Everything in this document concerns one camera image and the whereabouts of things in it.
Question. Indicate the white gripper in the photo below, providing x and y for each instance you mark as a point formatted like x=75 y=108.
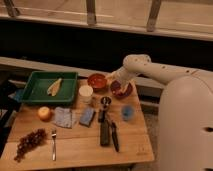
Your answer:
x=122 y=76

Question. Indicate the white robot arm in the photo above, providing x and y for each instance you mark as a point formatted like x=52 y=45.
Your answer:
x=136 y=64

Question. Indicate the purple bowl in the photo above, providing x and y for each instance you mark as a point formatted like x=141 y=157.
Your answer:
x=115 y=88

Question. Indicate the orange bowl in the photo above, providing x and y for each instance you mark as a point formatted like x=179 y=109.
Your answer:
x=97 y=81

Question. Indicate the blue cup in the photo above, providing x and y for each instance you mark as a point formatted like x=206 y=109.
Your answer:
x=127 y=112

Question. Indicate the white cup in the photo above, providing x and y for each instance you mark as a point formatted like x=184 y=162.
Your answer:
x=86 y=93

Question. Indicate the blue sponge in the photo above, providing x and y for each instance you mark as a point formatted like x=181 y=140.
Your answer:
x=87 y=116

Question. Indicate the black rectangular block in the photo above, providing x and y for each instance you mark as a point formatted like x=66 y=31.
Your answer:
x=104 y=134

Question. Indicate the yellow banana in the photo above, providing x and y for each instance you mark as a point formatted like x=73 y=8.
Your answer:
x=54 y=88

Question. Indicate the light blue cloth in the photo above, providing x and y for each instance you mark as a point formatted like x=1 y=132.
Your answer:
x=64 y=117

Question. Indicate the green plastic tray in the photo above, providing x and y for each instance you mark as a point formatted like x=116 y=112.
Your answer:
x=35 y=91

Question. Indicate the yellow apple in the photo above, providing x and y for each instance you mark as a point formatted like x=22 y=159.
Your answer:
x=44 y=113

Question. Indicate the silver fork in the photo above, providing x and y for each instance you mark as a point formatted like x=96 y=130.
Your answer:
x=53 y=134

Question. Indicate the blue object beside tray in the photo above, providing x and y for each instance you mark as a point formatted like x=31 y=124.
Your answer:
x=17 y=95

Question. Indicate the bunch of red grapes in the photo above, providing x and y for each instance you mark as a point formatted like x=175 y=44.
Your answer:
x=29 y=142

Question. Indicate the black handled knife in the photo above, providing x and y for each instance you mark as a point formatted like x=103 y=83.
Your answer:
x=114 y=133

